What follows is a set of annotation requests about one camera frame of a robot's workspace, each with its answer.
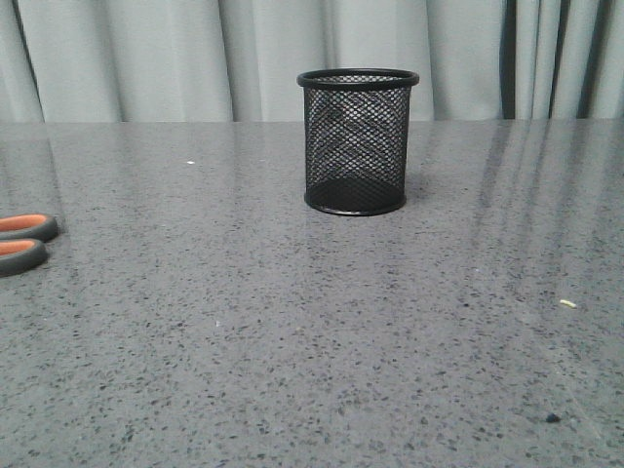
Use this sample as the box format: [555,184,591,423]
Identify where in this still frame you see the black mesh metal bucket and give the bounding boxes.
[296,68,419,215]

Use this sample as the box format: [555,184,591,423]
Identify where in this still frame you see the orange and grey scissors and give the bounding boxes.
[1,214,59,277]

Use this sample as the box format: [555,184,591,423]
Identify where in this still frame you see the grey pleated curtain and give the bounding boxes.
[1,1,623,123]

